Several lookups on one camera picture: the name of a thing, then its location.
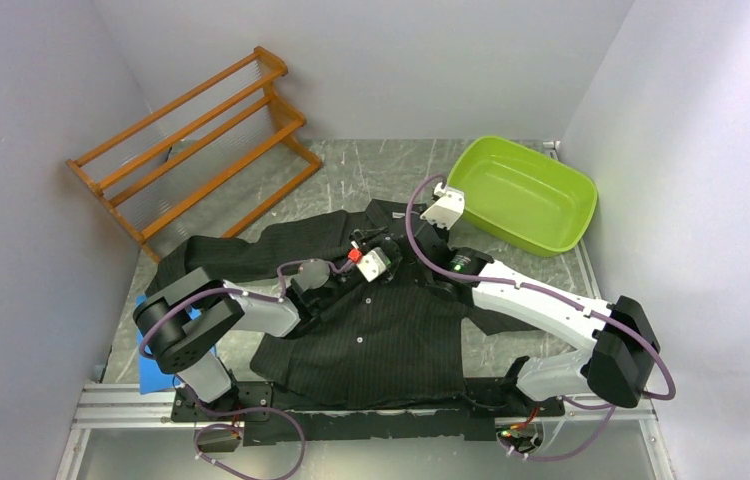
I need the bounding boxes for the aluminium frame rail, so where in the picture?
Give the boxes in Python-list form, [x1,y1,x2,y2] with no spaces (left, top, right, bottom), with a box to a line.
[71,377,656,431]

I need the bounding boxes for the black pinstriped shirt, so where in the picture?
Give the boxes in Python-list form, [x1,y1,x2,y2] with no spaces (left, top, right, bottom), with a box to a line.
[146,200,531,409]

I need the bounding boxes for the lime green plastic basin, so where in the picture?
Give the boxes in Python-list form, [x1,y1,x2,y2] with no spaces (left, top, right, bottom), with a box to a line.
[447,136,599,257]

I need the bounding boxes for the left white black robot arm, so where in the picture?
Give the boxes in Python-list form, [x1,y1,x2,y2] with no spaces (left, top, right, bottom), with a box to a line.
[133,232,401,420]

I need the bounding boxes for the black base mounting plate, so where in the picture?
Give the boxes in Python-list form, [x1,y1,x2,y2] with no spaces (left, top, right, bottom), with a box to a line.
[170,377,565,446]

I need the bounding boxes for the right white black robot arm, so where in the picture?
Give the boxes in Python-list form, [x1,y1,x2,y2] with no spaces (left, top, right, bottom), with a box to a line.
[402,213,676,415]

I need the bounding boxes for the orange wooden shoe rack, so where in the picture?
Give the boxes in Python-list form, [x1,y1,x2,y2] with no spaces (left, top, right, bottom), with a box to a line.
[66,46,323,261]

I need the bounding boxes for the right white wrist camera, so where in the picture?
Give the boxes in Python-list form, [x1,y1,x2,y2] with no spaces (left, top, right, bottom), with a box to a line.
[420,182,465,231]

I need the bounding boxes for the blue flat mat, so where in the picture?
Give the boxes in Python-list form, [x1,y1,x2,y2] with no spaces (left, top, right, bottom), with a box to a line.
[135,294,181,397]

